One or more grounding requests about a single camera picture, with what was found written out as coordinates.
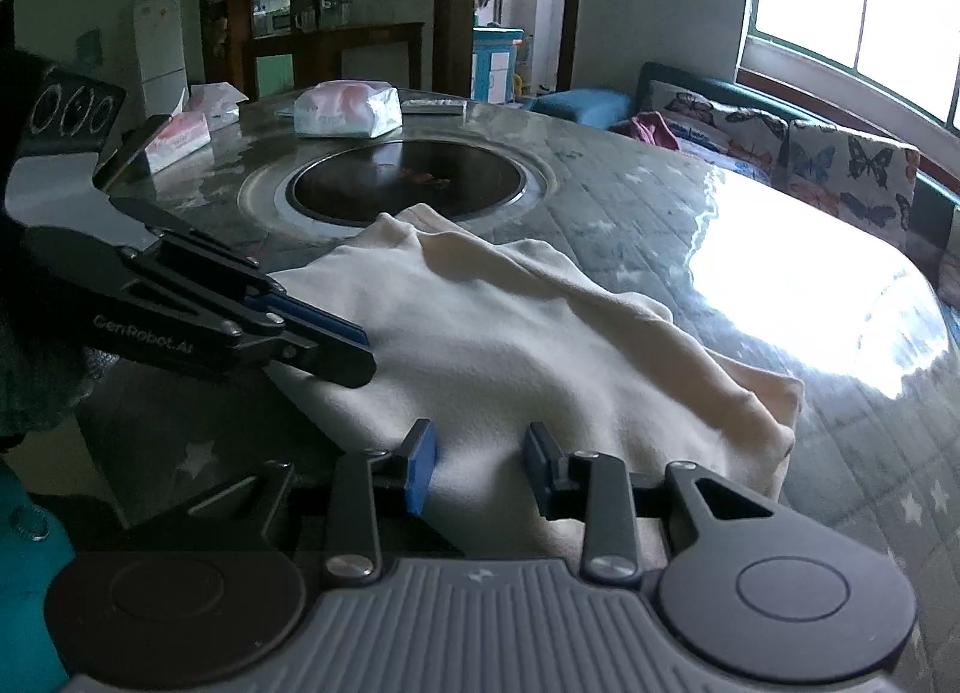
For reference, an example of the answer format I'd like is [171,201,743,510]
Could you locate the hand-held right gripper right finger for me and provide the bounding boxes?
[523,421,779,585]

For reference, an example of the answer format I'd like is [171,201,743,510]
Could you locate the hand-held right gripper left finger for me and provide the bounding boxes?
[186,418,440,585]

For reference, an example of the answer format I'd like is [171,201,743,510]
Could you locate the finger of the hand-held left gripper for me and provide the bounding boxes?
[225,316,378,389]
[246,290,371,348]

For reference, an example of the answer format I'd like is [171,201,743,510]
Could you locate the cream pants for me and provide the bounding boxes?
[266,202,805,563]

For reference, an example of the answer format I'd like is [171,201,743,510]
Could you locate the person's left hand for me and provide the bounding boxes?
[0,333,113,454]

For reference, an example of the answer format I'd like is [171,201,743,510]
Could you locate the black flat object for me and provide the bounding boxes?
[91,114,175,193]

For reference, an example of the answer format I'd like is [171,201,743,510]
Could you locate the black round induction cooktop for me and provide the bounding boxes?
[283,136,527,227]

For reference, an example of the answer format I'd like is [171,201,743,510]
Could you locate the pink white tissue box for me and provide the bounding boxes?
[144,112,211,174]

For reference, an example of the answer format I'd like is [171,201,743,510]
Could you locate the open crumpled tissue pack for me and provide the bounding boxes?
[186,82,250,133]

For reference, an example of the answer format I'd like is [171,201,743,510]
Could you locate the white refrigerator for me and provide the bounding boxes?
[133,0,188,116]

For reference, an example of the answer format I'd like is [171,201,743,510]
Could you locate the large soft tissue pack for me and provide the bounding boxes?
[292,80,404,139]

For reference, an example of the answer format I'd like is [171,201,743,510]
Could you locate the dark wooden sideboard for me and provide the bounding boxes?
[247,22,426,101]

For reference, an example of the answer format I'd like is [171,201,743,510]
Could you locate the dark wooden display cabinet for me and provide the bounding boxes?
[197,0,346,101]

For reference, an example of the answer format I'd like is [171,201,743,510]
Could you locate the blue white plastic bin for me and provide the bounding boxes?
[471,24,526,103]

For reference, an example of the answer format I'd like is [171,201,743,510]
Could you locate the blue cushion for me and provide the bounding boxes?
[538,88,632,131]

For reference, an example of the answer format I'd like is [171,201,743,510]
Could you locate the pink cloth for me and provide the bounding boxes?
[628,112,680,150]

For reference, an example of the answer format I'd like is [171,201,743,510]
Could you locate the person's teal jacket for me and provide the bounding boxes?
[0,464,80,693]

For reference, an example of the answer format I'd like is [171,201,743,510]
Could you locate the butterfly print cushion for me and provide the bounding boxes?
[649,79,792,188]
[784,119,922,251]

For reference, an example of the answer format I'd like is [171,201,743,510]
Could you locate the dark wooden door frame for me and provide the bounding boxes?
[433,0,586,98]

